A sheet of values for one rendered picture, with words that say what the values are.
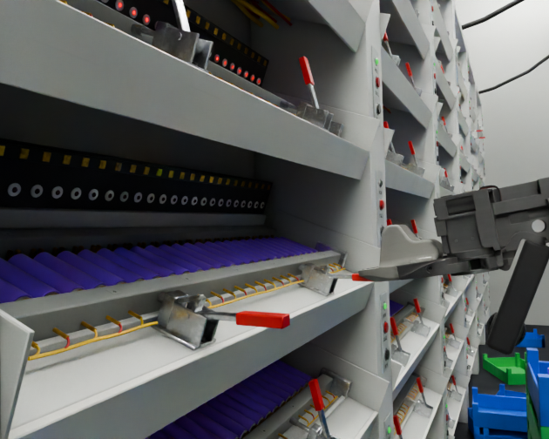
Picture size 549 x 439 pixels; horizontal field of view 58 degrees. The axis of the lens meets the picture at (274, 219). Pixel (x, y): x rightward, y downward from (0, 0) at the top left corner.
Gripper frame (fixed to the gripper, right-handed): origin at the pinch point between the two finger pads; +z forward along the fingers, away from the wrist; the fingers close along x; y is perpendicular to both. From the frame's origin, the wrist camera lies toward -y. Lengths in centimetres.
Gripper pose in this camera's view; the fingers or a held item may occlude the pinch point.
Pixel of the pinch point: (373, 277)
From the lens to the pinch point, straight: 58.1
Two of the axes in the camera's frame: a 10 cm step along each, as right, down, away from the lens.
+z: -8.8, 1.9, 4.2
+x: -4.3, 0.0, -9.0
